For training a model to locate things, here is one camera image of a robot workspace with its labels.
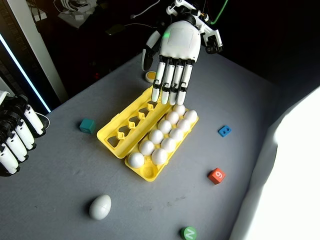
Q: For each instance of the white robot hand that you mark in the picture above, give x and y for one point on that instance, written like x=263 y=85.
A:
x=15 y=130
x=180 y=40

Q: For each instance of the white plastic egg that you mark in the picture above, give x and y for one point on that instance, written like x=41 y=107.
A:
x=159 y=156
x=176 y=134
x=180 y=111
x=136 y=160
x=168 y=145
x=183 y=125
x=164 y=126
x=146 y=147
x=172 y=117
x=156 y=136
x=100 y=207
x=190 y=116

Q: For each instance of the yellow egg carton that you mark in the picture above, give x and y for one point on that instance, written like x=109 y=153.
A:
x=150 y=175

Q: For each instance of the yellow button with white rim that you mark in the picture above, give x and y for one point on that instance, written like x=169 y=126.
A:
x=150 y=76

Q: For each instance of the white LED light strip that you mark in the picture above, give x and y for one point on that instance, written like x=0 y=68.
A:
x=25 y=73

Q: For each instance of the grey table cloth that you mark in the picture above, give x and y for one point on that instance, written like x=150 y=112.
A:
x=62 y=175

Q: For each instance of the dark phone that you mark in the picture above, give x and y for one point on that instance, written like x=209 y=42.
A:
x=115 y=30

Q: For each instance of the teal cube block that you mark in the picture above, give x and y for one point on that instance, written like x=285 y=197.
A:
x=87 y=126

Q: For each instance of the blue block with two holes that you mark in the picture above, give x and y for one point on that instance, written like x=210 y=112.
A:
x=224 y=131

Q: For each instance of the white clutter pile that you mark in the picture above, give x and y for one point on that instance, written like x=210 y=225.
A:
x=75 y=15

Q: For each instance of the red number cube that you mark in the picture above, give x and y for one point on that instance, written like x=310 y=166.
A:
x=216 y=176

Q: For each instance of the white backdrop board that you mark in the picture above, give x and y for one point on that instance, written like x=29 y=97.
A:
x=292 y=175

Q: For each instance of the green letter N cylinder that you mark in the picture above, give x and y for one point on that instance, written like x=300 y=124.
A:
x=188 y=233

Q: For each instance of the white frame post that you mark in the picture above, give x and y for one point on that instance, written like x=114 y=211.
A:
x=37 y=45

